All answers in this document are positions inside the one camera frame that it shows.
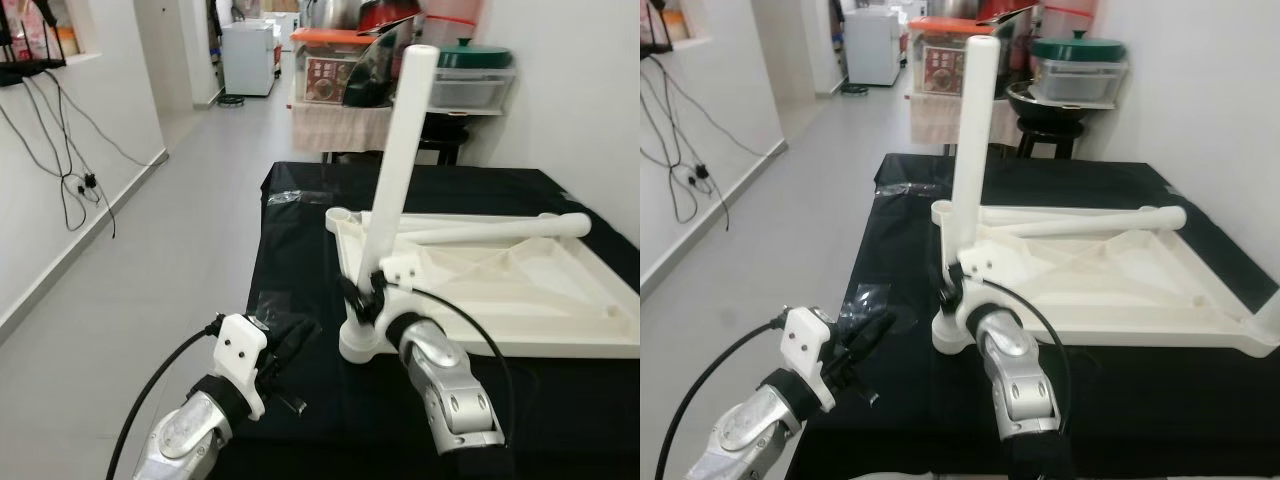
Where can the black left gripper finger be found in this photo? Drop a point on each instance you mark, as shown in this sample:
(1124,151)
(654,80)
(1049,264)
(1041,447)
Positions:
(298,332)
(297,360)
(870,328)
(870,356)

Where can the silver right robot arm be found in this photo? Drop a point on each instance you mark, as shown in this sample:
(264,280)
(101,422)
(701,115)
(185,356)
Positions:
(1015,380)
(445,390)

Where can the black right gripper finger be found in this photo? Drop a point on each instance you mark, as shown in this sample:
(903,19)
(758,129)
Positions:
(354,302)
(945,288)

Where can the black power plug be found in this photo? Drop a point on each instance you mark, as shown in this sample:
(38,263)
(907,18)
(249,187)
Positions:
(700,178)
(90,183)

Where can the white box appliance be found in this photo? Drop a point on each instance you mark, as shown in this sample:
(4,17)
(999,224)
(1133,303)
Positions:
(248,60)
(873,50)

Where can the small black floor object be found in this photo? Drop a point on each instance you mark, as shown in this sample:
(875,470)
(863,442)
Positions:
(233,99)

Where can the orange lidded storage box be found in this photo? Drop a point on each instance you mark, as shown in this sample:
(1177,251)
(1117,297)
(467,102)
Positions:
(330,80)
(940,70)

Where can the clear plastic storage container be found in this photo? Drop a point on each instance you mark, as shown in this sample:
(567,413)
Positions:
(475,88)
(1080,82)

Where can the beige covered side table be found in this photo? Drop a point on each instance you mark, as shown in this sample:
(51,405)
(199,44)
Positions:
(330,128)
(935,118)

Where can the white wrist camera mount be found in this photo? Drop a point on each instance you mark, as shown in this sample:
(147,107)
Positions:
(400,270)
(240,350)
(805,345)
(982,258)

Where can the dark shiny plastic bag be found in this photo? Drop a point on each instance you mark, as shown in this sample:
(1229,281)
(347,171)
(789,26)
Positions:
(380,80)
(1012,60)

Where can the stainless steel pot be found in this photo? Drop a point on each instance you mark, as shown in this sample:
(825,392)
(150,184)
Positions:
(950,7)
(335,12)

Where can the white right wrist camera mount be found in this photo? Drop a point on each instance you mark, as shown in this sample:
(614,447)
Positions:
(982,258)
(400,270)

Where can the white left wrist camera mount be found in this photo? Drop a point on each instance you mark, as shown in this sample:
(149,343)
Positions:
(805,345)
(240,350)

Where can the white plastic table top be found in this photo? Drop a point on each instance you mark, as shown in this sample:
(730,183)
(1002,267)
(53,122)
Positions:
(520,290)
(1130,280)

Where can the red pot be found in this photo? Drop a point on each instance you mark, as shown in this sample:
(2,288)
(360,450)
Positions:
(392,12)
(1010,8)

